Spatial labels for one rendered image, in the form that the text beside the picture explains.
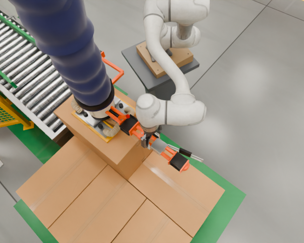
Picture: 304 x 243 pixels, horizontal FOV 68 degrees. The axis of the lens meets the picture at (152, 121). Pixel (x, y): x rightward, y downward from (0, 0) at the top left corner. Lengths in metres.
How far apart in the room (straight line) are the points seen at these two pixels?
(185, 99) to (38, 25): 0.58
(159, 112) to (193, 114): 0.13
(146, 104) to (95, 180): 1.05
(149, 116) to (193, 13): 0.57
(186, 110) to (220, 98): 1.84
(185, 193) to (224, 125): 1.09
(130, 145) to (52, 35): 0.78
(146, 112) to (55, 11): 0.45
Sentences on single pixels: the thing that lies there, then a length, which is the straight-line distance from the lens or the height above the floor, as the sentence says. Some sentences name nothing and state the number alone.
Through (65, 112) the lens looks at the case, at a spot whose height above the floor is 0.94.
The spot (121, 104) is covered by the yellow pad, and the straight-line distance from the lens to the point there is 1.47.
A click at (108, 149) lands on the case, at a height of 0.94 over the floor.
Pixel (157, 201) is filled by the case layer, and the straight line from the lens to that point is 1.69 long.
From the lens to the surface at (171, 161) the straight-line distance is 1.17.
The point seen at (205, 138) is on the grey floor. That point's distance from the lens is 2.45.
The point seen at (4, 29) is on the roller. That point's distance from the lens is 3.22.
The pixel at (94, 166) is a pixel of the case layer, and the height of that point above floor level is 0.54.
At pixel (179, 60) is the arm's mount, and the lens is 1.91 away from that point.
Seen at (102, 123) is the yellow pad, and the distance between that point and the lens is 1.46.
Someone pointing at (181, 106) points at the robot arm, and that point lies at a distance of 0.90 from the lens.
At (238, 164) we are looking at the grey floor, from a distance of 2.42.
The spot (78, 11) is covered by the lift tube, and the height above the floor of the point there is 1.73.
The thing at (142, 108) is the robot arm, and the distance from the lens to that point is 0.86.
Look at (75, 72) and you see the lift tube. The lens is 1.05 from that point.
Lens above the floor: 2.22
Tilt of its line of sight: 62 degrees down
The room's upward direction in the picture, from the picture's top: 7 degrees counter-clockwise
